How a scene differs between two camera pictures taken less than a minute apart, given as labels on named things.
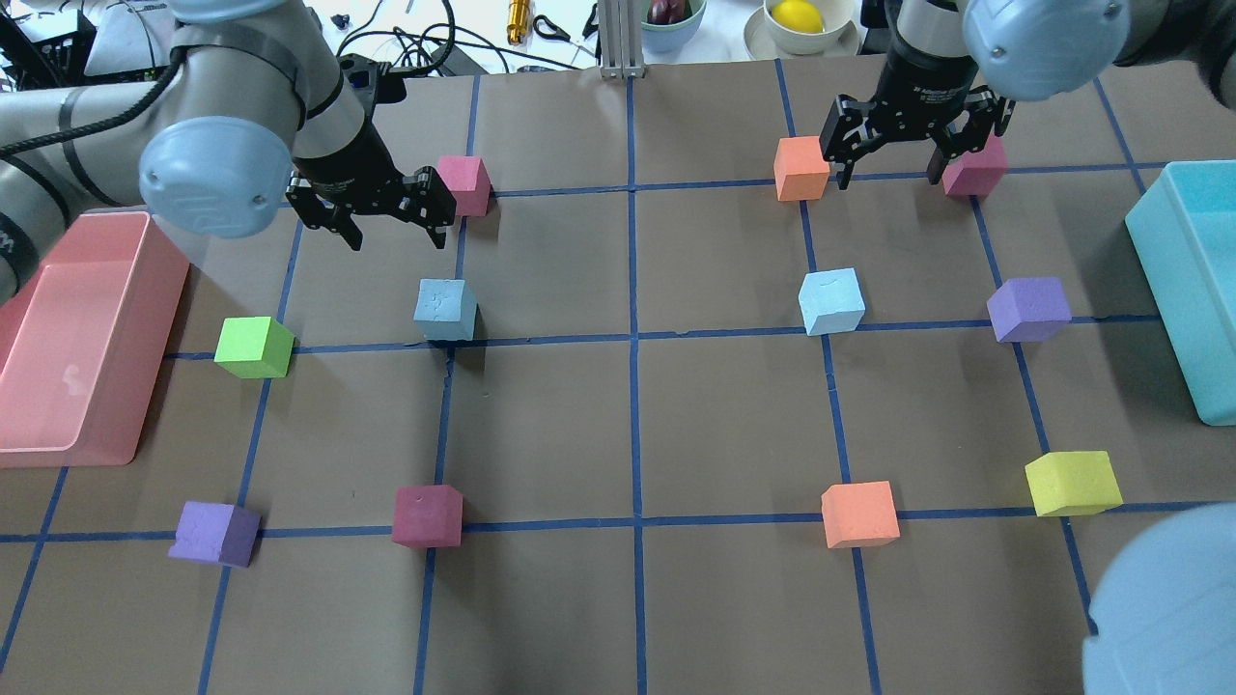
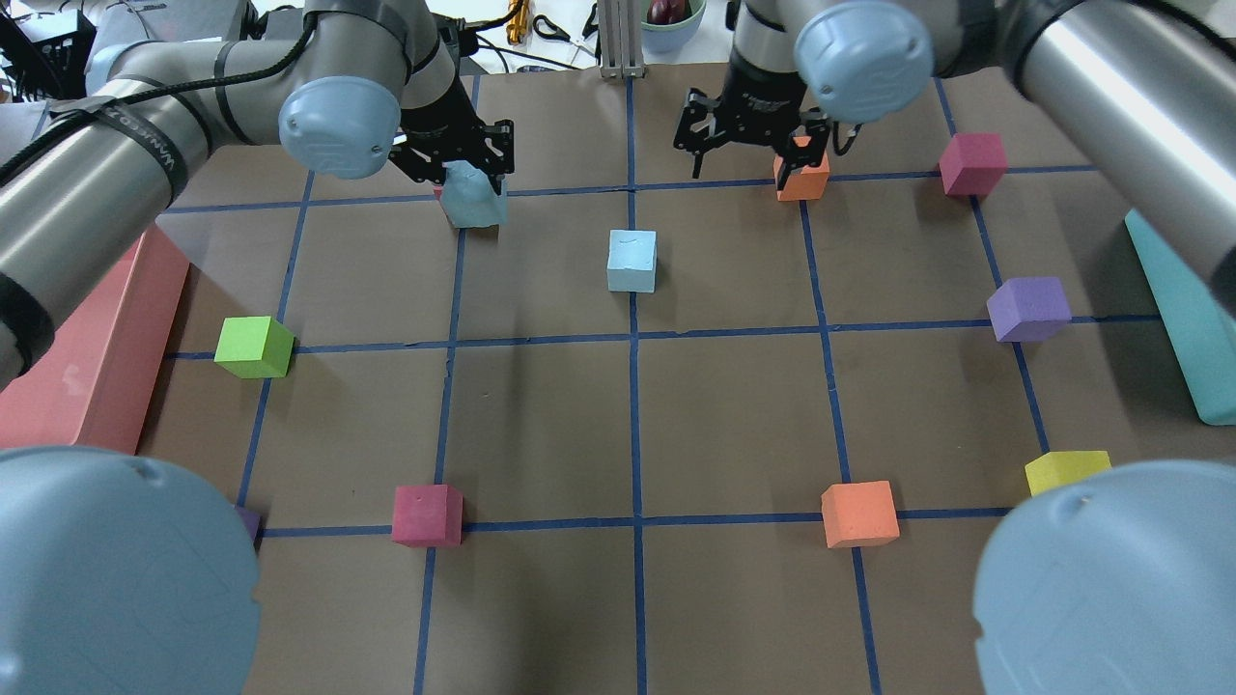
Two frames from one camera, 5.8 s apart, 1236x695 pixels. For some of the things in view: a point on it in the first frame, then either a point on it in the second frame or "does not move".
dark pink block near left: [428, 516] does not move
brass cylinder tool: [519, 16] does not move
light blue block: [831, 301] to [632, 261]
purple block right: [1029, 310] does not move
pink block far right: [976, 174] does not move
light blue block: [445, 310] to [469, 197]
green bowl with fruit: [669, 25] does not move
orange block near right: [858, 514] does not move
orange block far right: [800, 172] does not move
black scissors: [544, 26] does not move
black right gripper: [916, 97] to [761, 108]
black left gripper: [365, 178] to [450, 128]
